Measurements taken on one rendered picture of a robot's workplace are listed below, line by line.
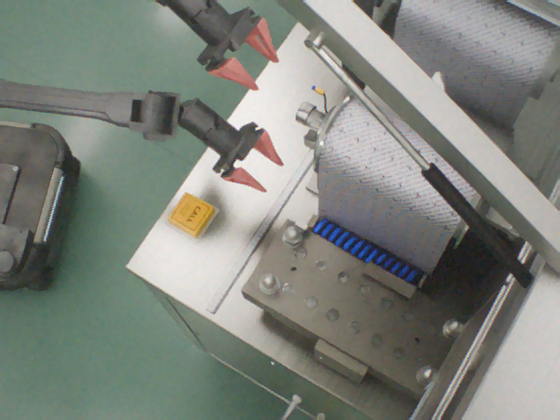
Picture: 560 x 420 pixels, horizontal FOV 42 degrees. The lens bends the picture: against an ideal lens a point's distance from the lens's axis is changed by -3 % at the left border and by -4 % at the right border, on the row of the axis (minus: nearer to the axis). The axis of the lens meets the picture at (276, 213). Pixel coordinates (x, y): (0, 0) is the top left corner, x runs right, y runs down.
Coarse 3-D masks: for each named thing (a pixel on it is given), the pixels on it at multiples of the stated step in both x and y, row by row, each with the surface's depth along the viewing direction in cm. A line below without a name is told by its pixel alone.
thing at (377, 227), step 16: (320, 176) 123; (320, 192) 130; (336, 192) 125; (320, 208) 137; (336, 208) 132; (352, 208) 128; (368, 208) 123; (336, 224) 139; (352, 224) 135; (368, 224) 130; (384, 224) 126; (400, 224) 122; (368, 240) 137; (384, 240) 132; (400, 240) 128; (416, 240) 124; (432, 240) 120; (400, 256) 135; (416, 256) 130; (432, 256) 126
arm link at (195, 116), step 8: (184, 104) 136; (192, 104) 131; (200, 104) 131; (184, 112) 131; (192, 112) 130; (200, 112) 130; (208, 112) 131; (216, 112) 133; (184, 120) 130; (192, 120) 130; (200, 120) 131; (208, 120) 131; (184, 128) 132; (192, 128) 131; (200, 128) 131; (208, 128) 131; (200, 136) 132
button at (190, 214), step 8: (184, 200) 153; (192, 200) 153; (200, 200) 153; (176, 208) 153; (184, 208) 152; (192, 208) 152; (200, 208) 152; (208, 208) 152; (176, 216) 152; (184, 216) 152; (192, 216) 152; (200, 216) 152; (208, 216) 152; (176, 224) 152; (184, 224) 151; (192, 224) 151; (200, 224) 151; (192, 232) 151; (200, 232) 153
